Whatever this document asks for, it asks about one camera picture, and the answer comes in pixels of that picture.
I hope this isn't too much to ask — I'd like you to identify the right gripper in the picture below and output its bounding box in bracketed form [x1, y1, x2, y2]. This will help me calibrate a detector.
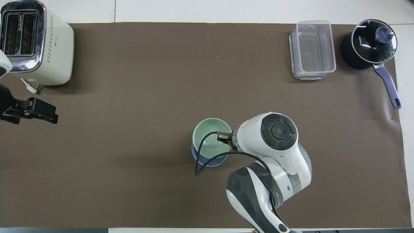
[217, 131, 234, 150]

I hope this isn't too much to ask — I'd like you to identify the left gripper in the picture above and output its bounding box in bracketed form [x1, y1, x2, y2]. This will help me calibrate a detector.
[0, 83, 23, 125]

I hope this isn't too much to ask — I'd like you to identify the green bowl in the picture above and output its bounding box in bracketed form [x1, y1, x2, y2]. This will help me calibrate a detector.
[192, 118, 233, 155]

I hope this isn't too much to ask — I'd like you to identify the blue bowl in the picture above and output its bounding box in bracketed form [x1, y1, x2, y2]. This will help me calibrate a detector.
[191, 142, 229, 168]

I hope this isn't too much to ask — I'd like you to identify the white power plug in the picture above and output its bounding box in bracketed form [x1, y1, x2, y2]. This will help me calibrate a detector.
[20, 78, 39, 94]

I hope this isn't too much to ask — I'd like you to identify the cream white toaster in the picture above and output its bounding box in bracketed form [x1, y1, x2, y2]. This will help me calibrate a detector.
[0, 0, 75, 86]

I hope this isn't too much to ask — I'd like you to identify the clear lid with blue seal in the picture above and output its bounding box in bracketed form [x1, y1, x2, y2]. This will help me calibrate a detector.
[289, 29, 327, 80]

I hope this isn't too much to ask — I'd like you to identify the clear plastic container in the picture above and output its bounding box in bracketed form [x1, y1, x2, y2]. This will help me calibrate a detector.
[296, 20, 337, 73]

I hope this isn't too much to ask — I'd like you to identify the glass pot lid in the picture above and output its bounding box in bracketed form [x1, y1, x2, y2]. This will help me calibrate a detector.
[351, 19, 398, 64]

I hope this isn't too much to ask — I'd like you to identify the black cable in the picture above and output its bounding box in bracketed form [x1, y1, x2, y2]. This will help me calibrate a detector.
[195, 131, 279, 215]

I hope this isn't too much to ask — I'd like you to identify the dark pot with purple handle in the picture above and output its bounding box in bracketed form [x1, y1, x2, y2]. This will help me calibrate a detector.
[340, 19, 402, 110]

